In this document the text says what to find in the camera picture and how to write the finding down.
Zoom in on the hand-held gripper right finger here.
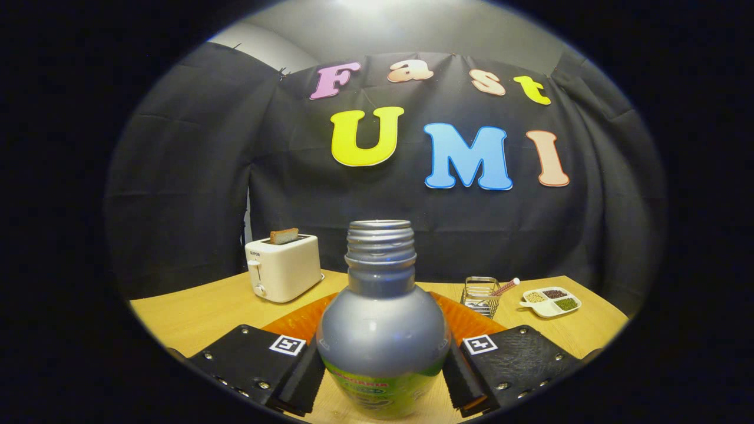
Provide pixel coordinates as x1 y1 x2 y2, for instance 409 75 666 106
429 293 591 418

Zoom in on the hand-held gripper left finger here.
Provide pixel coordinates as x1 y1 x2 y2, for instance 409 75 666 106
177 293 339 418

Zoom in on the silver bottle with green label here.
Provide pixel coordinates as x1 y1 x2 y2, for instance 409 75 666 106
316 220 452 420

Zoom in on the white divided dish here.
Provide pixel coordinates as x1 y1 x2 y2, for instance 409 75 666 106
519 287 583 319

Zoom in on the wooden table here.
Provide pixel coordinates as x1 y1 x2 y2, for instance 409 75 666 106
130 269 630 424

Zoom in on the pink striped straw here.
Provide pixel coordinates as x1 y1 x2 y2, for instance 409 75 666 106
484 278 521 302

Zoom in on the white toaster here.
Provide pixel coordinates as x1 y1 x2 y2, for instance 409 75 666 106
244 234 325 304

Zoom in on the black backdrop cloth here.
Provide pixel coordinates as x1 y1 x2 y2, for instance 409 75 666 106
105 41 667 319

